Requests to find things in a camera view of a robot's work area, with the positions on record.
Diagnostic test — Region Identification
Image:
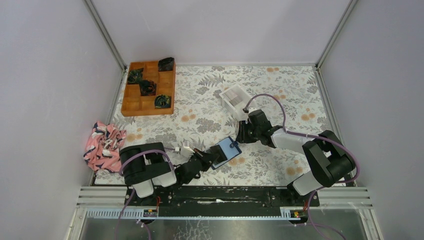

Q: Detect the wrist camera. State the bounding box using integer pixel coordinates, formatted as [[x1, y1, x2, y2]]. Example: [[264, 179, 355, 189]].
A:
[[174, 140, 195, 159], [242, 106, 257, 114]]

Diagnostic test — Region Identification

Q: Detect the white plastic card box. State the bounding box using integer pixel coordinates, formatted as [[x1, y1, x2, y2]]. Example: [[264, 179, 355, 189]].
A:
[[219, 84, 252, 121]]

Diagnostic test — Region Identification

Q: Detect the floral tablecloth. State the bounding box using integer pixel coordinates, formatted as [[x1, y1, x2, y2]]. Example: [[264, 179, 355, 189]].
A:
[[112, 66, 330, 186]]

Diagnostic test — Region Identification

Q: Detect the stack of cards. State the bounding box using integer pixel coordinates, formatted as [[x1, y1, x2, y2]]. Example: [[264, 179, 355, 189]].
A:
[[224, 90, 243, 106]]

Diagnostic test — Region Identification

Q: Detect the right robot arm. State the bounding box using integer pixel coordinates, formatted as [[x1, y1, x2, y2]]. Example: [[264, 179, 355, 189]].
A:
[[236, 108, 357, 206]]

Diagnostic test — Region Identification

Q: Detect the blue leather card holder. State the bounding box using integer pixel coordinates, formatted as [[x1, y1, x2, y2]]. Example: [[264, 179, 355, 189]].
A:
[[205, 136, 242, 170]]

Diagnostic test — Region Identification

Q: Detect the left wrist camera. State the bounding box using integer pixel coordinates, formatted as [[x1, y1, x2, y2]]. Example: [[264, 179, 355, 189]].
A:
[[174, 140, 195, 159]]

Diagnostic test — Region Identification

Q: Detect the black credit card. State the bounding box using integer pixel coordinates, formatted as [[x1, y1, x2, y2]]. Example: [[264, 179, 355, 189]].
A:
[[205, 145, 228, 168]]

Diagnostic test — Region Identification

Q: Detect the dark rolled cloth bottom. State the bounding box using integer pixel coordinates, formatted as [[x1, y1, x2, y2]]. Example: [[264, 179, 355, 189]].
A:
[[154, 94, 172, 109]]

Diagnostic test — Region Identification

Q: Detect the dark rolled cloth left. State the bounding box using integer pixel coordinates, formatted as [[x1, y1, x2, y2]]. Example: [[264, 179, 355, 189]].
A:
[[127, 67, 144, 85]]

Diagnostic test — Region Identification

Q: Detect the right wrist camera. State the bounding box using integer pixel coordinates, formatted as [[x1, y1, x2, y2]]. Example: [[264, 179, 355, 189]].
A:
[[242, 106, 257, 114]]

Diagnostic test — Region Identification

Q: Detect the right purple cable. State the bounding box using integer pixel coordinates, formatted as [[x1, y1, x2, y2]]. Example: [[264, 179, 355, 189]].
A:
[[243, 93, 361, 191]]

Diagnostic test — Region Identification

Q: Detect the dark rolled cloth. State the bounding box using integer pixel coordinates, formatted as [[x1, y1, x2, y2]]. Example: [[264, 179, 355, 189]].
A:
[[127, 67, 144, 85], [157, 57, 175, 72], [138, 79, 157, 97], [154, 94, 172, 109]]

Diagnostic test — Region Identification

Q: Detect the pink patterned cloth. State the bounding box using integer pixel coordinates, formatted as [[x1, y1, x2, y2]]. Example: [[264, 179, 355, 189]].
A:
[[83, 121, 127, 173]]

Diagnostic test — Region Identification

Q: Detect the dark rolled cloth top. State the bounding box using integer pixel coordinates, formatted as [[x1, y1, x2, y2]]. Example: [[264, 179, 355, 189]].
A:
[[157, 57, 175, 72]]

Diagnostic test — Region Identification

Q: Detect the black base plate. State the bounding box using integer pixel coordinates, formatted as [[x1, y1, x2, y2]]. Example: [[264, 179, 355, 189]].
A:
[[125, 186, 320, 217]]

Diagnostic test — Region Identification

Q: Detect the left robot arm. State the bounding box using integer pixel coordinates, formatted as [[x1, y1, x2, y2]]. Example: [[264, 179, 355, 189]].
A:
[[118, 142, 220, 206]]

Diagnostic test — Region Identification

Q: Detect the wooden compartment tray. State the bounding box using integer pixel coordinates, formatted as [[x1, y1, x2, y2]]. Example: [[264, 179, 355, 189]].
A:
[[121, 57, 176, 117]]

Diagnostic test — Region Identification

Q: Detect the dark rolled cloth middle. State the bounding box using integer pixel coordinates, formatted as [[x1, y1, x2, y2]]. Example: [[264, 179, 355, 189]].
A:
[[138, 79, 157, 97]]

